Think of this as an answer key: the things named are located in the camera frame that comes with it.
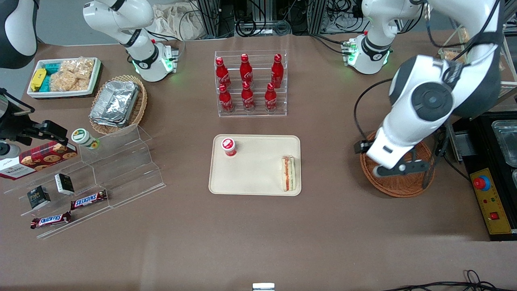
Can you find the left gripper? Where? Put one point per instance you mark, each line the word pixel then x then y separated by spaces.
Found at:
pixel 360 146

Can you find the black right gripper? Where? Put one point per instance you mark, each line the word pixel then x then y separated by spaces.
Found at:
pixel 13 124

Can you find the triangular sandwich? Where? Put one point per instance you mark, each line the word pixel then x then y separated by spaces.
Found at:
pixel 288 173

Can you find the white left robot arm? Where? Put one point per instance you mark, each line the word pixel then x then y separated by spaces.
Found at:
pixel 432 97

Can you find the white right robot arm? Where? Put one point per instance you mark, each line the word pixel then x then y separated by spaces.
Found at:
pixel 117 16

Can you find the round brown wicker basket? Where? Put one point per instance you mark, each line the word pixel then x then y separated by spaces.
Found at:
pixel 400 186

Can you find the oval light wicker basket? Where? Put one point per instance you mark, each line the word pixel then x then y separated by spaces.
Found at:
pixel 139 111

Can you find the beige plastic tray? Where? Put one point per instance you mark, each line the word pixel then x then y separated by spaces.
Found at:
pixel 254 173

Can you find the red tartan cookie box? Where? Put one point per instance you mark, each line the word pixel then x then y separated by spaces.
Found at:
pixel 40 157

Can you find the green-lidded white cup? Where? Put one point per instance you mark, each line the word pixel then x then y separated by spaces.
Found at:
pixel 83 137

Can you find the white rectangular snack bin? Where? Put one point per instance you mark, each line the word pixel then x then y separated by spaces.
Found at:
pixel 60 93

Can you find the small black snack box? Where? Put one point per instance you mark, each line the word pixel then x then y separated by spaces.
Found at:
pixel 64 184
pixel 38 197

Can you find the yellow snack packet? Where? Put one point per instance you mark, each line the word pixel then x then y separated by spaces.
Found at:
pixel 38 79

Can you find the clear bag of crackers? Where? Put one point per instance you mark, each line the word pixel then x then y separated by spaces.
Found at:
pixel 72 74

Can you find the teal snack packet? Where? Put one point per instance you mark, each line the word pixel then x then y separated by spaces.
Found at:
pixel 51 69

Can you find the aluminium foil container stack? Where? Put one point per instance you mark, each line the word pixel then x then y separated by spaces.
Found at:
pixel 115 103

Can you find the brown Snickers bar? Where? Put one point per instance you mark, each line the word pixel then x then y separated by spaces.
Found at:
pixel 89 199
pixel 50 220

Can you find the clear acrylic stepped shelf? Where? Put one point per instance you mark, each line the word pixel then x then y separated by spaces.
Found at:
pixel 121 169

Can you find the grey metal plate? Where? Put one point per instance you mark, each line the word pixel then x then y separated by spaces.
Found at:
pixel 462 145

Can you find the red cola bottle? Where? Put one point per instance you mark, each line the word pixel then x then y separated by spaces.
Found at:
pixel 226 101
pixel 270 100
pixel 248 99
pixel 221 72
pixel 246 70
pixel 277 72

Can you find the clear acrylic bottle rack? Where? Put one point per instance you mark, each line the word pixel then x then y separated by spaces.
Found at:
pixel 258 114

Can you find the black side table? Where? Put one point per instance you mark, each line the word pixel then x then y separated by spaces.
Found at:
pixel 484 141

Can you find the yellow emergency stop box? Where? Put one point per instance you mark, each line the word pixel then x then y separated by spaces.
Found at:
pixel 490 206

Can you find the steel food pan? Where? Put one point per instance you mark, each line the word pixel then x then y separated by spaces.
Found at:
pixel 507 141

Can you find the beige cloth bag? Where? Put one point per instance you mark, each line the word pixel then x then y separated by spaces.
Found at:
pixel 173 22

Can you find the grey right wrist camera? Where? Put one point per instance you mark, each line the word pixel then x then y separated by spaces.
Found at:
pixel 9 150

